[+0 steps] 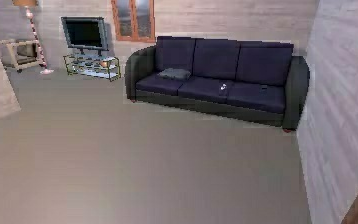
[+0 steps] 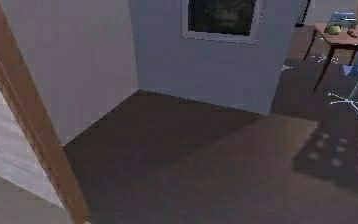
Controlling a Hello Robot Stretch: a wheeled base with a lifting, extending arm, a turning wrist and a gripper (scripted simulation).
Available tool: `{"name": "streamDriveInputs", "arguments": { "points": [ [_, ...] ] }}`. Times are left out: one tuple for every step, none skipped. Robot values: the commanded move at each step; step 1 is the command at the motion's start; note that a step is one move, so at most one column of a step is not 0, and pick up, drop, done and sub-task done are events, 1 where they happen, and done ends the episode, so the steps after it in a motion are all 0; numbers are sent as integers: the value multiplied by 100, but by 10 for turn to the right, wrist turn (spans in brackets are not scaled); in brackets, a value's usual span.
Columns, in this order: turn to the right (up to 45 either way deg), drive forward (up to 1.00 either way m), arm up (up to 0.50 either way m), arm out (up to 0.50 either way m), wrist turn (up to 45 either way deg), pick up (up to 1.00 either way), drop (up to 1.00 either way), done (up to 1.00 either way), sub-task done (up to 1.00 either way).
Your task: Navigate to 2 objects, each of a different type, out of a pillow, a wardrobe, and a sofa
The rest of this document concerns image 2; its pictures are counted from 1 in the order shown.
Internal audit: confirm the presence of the brown wooden table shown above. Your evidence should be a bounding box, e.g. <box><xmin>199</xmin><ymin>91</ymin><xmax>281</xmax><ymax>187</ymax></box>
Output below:
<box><xmin>302</xmin><ymin>21</ymin><xmax>358</xmax><ymax>94</ymax></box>

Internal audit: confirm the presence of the green round object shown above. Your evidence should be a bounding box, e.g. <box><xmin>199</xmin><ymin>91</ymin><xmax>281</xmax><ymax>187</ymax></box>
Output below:
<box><xmin>326</xmin><ymin>24</ymin><xmax>343</xmax><ymax>35</ymax></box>

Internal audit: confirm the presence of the blue office chair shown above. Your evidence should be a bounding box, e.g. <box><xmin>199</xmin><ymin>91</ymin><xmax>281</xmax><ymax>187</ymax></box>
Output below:
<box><xmin>327</xmin><ymin>37</ymin><xmax>358</xmax><ymax>115</ymax></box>

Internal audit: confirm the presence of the blue grey box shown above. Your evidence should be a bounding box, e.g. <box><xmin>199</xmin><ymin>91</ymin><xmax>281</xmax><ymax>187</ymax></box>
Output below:
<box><xmin>329</xmin><ymin>11</ymin><xmax>358</xmax><ymax>30</ymax></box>

